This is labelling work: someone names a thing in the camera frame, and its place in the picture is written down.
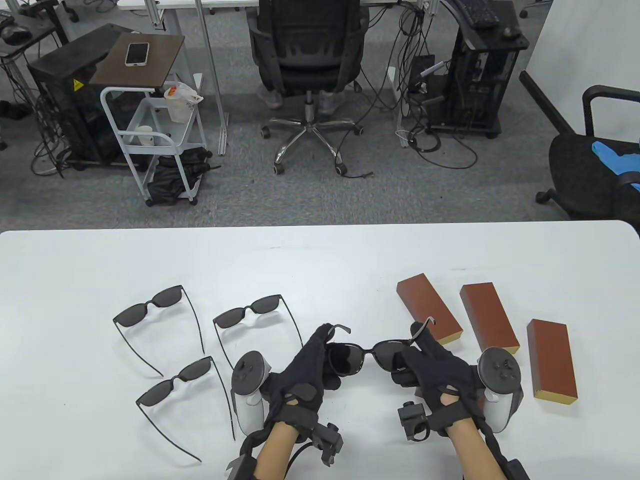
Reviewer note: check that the person's left hand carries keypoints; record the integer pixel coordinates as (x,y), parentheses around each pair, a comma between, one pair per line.
(300,375)

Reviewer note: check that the person's right hand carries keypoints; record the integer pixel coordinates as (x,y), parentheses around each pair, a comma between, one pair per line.
(440,375)

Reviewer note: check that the black sunglasses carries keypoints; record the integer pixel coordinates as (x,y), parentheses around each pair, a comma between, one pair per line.
(132,315)
(390,352)
(155,395)
(230,317)

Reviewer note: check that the brown storage box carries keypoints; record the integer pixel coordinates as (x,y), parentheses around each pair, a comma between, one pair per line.
(552,357)
(427,307)
(487,317)

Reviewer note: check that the person's left forearm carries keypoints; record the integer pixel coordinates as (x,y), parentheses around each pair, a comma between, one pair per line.
(275,450)

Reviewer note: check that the person's right forearm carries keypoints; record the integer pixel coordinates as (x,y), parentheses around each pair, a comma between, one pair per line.
(470,450)

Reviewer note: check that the grey hand controller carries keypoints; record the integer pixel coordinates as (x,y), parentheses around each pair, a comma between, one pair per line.
(247,372)
(500,370)

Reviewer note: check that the black wrist battery box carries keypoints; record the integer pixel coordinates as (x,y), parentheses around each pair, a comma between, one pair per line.
(245,465)
(515,472)

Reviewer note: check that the black bag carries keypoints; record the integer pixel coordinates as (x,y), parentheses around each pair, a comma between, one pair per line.
(167,182)

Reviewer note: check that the black fabric armchair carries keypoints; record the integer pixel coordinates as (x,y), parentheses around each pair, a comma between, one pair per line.
(580,170)

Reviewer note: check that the blue cloth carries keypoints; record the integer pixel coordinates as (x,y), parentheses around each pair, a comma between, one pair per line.
(620,160)

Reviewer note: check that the white paper cup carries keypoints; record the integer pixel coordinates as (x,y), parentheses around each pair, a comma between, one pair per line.
(145,136)

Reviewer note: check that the black computer tower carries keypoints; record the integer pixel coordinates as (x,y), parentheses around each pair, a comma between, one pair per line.
(475,90)

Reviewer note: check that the white rolling cart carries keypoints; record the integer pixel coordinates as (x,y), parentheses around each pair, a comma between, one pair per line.
(159,117)

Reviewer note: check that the white plastic bag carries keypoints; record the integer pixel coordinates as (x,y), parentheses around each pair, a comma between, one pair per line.
(177,107)

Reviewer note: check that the white desk leg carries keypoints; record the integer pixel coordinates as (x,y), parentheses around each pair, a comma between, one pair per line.
(393,82)

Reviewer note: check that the black power box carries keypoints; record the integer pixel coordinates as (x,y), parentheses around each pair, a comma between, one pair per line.
(422,67)

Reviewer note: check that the black mesh office chair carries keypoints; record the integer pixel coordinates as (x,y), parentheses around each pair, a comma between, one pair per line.
(310,50)

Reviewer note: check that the brown wooden board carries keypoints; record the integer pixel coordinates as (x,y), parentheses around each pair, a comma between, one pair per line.
(150,75)

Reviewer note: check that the black computer mouse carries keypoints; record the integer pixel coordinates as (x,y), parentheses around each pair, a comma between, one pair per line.
(15,33)
(510,33)

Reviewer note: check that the black computer case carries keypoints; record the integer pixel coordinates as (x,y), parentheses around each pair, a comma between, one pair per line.
(65,105)

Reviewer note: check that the white board panel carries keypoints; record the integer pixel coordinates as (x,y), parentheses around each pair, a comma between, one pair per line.
(590,50)

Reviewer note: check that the white smartphone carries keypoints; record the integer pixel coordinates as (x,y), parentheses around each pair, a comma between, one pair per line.
(137,54)

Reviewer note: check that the black keyboard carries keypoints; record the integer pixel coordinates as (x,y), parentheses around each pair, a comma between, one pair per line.
(5,20)
(477,12)

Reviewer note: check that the white desk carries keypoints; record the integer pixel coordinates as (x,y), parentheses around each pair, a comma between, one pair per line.
(175,4)

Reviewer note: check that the black desk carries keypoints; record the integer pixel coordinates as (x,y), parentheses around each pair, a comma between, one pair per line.
(42,37)

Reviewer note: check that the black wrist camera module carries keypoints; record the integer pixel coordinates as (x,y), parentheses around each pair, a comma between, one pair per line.
(327,442)
(412,415)

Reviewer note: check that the aluminium frame post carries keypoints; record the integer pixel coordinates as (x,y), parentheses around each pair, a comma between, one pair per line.
(156,15)
(212,75)

